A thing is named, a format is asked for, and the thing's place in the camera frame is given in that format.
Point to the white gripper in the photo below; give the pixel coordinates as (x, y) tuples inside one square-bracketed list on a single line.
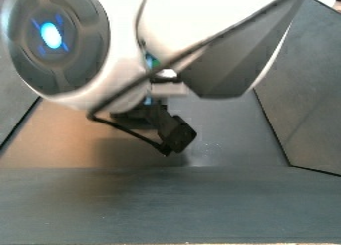
[(164, 86)]

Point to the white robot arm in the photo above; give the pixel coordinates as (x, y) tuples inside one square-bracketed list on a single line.
[(89, 51)]

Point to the green foam shape board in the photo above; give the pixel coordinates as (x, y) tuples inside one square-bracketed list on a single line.
[(152, 61)]

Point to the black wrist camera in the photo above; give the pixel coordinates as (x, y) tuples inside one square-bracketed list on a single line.
[(176, 133)]

